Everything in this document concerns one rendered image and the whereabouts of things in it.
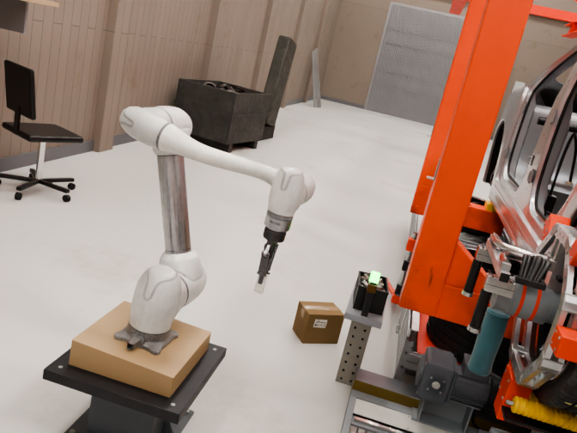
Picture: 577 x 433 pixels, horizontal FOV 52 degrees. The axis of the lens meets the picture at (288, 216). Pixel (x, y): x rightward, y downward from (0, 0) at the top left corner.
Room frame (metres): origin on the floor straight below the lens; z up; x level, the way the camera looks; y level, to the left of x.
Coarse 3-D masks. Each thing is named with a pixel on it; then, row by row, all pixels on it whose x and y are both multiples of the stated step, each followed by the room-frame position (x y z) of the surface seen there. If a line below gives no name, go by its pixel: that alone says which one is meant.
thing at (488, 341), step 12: (492, 312) 2.08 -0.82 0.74; (492, 324) 2.07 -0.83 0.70; (504, 324) 2.07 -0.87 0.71; (480, 336) 2.09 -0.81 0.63; (492, 336) 2.06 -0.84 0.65; (480, 348) 2.08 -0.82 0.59; (492, 348) 2.06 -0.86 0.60; (480, 360) 2.07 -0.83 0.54; (492, 360) 2.07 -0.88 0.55; (480, 372) 2.06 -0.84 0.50
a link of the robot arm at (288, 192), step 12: (288, 168) 1.88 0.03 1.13; (276, 180) 1.87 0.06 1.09; (288, 180) 1.86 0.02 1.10; (300, 180) 1.87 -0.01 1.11; (276, 192) 1.86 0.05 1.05; (288, 192) 1.85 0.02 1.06; (300, 192) 1.87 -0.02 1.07; (276, 204) 1.85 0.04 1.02; (288, 204) 1.85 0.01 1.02; (300, 204) 1.90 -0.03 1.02; (288, 216) 1.87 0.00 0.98
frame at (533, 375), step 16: (560, 224) 2.05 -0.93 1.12; (544, 240) 2.15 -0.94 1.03; (560, 240) 1.97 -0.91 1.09; (576, 288) 1.78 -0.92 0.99; (560, 304) 1.73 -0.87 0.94; (576, 304) 1.70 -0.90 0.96; (528, 320) 2.15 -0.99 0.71; (560, 320) 1.71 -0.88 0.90; (576, 320) 1.70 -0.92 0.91; (512, 336) 2.13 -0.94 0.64; (528, 336) 2.10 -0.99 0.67; (512, 352) 2.05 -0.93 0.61; (528, 352) 2.06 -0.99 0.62; (544, 352) 1.72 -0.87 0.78; (528, 368) 1.81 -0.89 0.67; (544, 368) 1.71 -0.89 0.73; (560, 368) 1.70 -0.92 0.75; (528, 384) 1.84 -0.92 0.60
